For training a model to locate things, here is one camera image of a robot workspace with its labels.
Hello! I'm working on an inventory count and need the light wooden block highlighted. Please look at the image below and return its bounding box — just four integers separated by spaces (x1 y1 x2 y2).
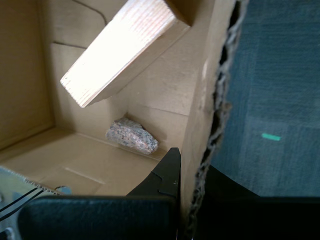
60 0 193 109

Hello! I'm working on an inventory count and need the brown cardboard box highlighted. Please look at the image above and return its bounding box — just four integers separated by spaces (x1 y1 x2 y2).
0 0 248 240

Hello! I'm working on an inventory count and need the short teal floor tape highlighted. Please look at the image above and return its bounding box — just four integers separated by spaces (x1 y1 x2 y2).
261 133 281 142

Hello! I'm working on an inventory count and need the thin black cable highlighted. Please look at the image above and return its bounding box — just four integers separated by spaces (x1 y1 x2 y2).
0 191 43 221
0 188 38 213

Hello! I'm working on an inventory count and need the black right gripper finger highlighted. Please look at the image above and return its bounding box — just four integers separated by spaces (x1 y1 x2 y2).
17 147 181 240
196 163 320 240

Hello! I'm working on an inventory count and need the speckled granite rock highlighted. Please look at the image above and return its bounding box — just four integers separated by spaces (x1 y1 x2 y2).
105 117 159 156

